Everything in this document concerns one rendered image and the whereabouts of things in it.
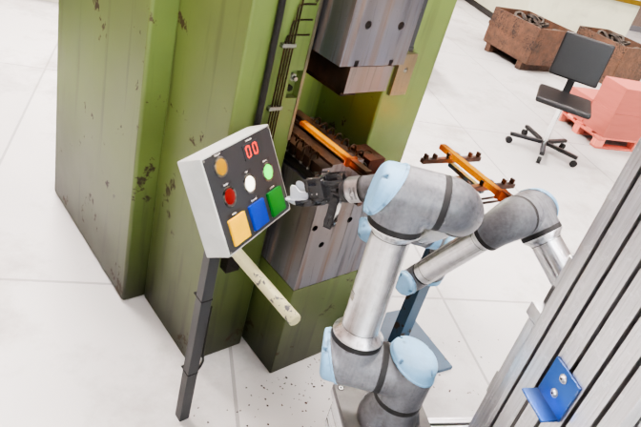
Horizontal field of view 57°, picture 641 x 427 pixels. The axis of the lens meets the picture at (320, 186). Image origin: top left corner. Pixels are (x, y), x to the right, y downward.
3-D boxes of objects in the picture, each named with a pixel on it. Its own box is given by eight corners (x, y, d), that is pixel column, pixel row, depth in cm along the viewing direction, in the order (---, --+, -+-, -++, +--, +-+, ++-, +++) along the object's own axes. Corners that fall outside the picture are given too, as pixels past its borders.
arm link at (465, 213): (511, 183, 115) (440, 217, 163) (457, 169, 115) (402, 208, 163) (500, 241, 113) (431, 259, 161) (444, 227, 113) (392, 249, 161)
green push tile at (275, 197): (287, 207, 184) (280, 185, 182) (274, 217, 178) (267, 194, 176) (282, 207, 185) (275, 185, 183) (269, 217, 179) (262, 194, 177)
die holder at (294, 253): (364, 268, 254) (395, 179, 232) (293, 291, 230) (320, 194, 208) (290, 197, 288) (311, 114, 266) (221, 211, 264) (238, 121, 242)
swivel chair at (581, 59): (587, 172, 536) (645, 64, 484) (521, 162, 521) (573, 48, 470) (553, 139, 592) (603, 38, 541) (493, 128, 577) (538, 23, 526)
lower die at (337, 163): (359, 176, 227) (364, 157, 222) (318, 184, 214) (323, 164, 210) (295, 126, 252) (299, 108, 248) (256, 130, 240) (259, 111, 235)
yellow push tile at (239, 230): (251, 235, 168) (244, 210, 166) (237, 246, 162) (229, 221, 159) (246, 235, 169) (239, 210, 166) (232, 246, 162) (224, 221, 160)
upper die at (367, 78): (385, 91, 209) (393, 65, 204) (342, 93, 197) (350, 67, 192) (315, 46, 235) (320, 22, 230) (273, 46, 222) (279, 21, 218)
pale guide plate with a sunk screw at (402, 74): (404, 94, 237) (419, 53, 228) (389, 95, 231) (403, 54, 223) (402, 92, 238) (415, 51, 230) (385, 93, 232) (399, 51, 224)
